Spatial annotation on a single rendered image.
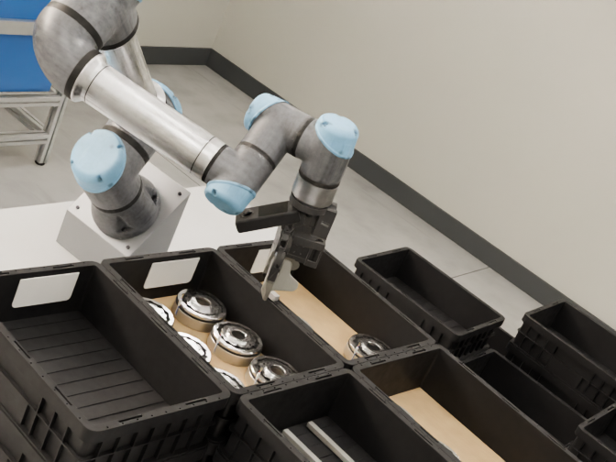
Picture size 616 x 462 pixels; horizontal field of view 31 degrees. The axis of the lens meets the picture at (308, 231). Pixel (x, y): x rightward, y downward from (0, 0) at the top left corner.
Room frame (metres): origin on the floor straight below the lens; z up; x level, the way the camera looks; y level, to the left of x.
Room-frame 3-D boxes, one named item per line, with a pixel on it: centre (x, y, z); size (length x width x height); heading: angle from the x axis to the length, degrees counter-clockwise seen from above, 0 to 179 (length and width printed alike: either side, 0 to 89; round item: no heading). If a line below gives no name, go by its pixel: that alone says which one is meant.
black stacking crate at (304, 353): (1.81, 0.08, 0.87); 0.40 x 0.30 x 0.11; 56
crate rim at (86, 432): (1.56, 0.25, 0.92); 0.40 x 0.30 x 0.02; 56
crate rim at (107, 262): (1.81, 0.08, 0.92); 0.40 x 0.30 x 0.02; 56
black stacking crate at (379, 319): (2.06, -0.09, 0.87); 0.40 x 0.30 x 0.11; 56
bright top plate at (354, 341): (2.06, -0.22, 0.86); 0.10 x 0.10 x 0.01
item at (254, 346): (1.87, 0.04, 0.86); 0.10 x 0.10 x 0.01
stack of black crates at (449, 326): (3.08, -0.41, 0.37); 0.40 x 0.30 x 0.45; 60
